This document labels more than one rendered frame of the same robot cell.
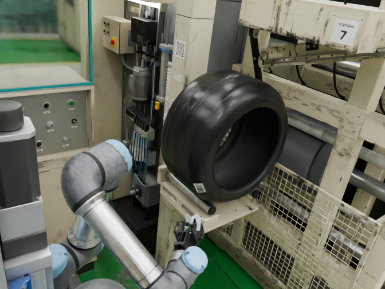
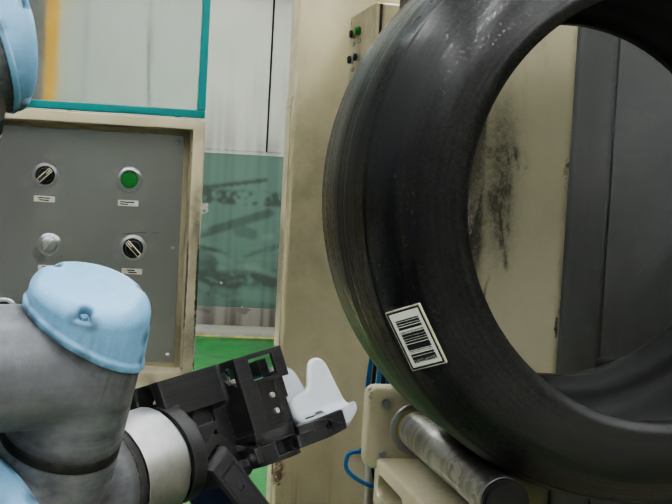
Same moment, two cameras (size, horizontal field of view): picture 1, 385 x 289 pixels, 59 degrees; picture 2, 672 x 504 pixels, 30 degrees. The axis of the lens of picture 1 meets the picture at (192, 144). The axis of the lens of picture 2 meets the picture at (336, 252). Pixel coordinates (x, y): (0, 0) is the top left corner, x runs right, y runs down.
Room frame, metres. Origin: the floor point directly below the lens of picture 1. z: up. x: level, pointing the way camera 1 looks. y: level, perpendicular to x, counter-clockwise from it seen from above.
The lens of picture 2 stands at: (0.14, -0.54, 1.18)
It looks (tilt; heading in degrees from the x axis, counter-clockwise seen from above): 3 degrees down; 30
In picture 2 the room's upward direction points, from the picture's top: 3 degrees clockwise
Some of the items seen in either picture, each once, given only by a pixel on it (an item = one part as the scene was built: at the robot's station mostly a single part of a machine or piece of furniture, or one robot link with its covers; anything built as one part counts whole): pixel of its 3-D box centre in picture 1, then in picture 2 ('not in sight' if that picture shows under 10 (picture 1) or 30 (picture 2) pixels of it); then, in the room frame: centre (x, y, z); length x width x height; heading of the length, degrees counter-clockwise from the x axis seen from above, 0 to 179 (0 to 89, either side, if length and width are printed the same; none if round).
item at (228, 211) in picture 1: (208, 199); not in sight; (1.44, -0.12, 0.80); 0.37 x 0.36 x 0.02; 130
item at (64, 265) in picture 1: (51, 268); not in sight; (0.81, 0.42, 0.88); 0.13 x 0.12 x 0.14; 154
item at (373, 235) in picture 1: (277, 227); not in sight; (1.48, -0.52, 0.65); 0.90 x 0.02 x 0.70; 40
